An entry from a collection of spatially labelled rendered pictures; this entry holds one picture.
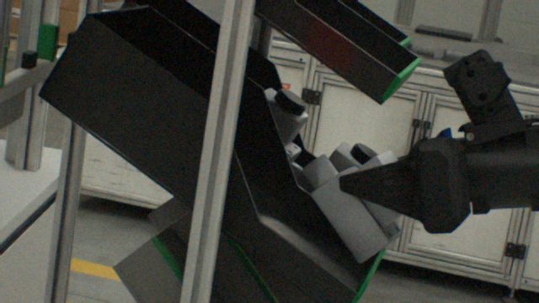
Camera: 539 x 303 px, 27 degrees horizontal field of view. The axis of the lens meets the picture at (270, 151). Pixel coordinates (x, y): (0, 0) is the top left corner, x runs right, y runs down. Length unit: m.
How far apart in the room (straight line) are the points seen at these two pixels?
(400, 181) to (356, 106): 3.92
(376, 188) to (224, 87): 0.13
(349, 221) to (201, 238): 0.11
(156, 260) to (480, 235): 3.98
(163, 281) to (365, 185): 0.17
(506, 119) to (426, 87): 3.87
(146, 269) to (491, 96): 0.29
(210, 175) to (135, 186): 4.24
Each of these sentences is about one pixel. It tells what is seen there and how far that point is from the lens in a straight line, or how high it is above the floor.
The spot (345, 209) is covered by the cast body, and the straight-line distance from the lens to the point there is 0.84.
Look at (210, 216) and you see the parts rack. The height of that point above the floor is 1.25.
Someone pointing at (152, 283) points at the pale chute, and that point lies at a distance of 0.86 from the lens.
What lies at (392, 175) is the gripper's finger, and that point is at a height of 1.30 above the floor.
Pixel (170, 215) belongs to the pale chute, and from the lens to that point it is 1.00.
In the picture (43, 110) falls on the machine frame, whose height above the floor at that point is 0.99.
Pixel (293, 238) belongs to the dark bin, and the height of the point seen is 1.22.
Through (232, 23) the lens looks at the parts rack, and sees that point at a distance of 0.78.
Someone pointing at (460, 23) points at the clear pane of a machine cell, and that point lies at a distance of 4.65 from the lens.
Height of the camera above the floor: 1.47
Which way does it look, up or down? 12 degrees down
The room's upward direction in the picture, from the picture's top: 9 degrees clockwise
